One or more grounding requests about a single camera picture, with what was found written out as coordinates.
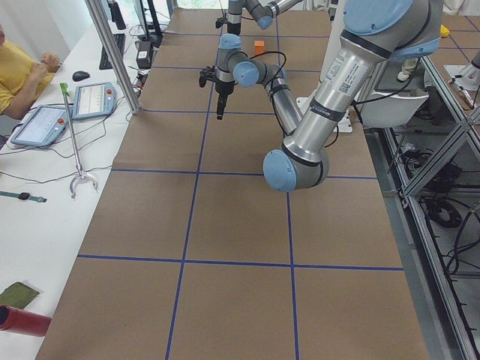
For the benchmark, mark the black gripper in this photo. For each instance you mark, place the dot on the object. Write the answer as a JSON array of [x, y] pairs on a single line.
[[234, 27], [223, 88]]

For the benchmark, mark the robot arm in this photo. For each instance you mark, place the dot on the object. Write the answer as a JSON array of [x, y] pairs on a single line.
[[262, 15], [373, 32]]

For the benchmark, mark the orange foam block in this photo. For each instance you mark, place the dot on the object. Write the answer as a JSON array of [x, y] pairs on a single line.
[[258, 47]]

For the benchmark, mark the black power adapter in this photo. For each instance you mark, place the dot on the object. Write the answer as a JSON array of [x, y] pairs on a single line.
[[144, 54]]

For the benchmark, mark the far teach pendant tablet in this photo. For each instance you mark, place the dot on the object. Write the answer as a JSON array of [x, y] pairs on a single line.
[[94, 100]]

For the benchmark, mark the teach pendant tablet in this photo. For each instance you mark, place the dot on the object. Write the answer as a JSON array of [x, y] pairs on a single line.
[[42, 127], [94, 100]]

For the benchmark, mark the black computer mouse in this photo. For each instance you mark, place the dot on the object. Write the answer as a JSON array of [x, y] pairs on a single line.
[[80, 75]]

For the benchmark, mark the metal reacher grabber tool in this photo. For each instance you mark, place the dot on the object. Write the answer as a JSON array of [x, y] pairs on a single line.
[[81, 175]]

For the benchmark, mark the white chair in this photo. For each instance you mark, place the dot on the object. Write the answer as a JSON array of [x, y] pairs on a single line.
[[392, 111]]

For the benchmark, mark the near teach pendant tablet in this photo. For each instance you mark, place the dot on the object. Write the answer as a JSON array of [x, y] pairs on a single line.
[[42, 127]]

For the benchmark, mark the person in yellow shirt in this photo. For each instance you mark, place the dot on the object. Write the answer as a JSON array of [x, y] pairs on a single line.
[[23, 78]]

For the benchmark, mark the red cylinder bottle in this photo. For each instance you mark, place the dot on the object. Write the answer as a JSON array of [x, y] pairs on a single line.
[[23, 322]]

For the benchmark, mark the aluminium frame post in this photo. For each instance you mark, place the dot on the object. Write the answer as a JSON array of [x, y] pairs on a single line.
[[115, 57]]

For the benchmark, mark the aluminium frame rail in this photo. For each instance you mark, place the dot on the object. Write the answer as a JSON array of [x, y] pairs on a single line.
[[434, 161]]

